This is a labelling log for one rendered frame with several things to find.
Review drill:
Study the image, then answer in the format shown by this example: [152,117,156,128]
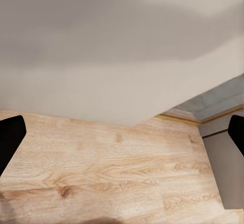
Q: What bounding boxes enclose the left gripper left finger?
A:
[0,115,26,176]

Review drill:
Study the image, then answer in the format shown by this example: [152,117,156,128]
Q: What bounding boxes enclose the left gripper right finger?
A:
[228,115,244,156]

